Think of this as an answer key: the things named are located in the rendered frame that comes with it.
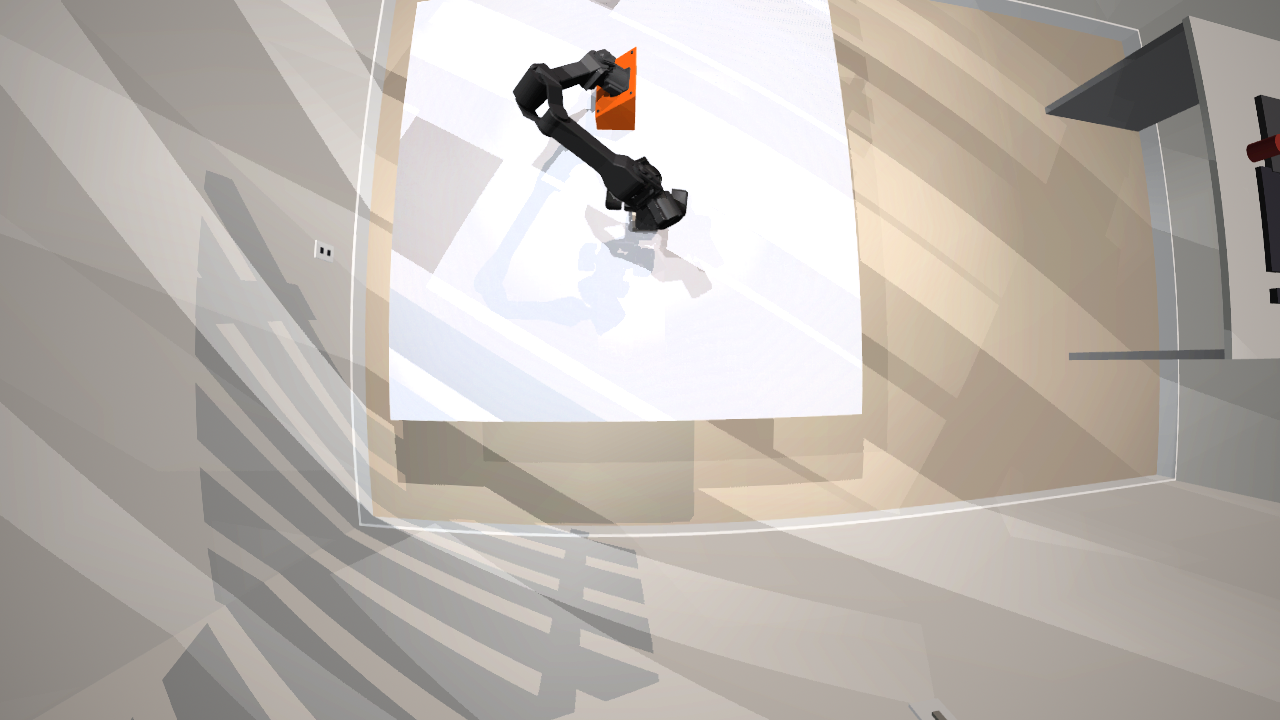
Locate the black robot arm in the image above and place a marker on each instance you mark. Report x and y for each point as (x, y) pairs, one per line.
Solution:
(622, 176)

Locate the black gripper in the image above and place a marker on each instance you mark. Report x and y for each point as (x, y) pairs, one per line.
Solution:
(612, 203)

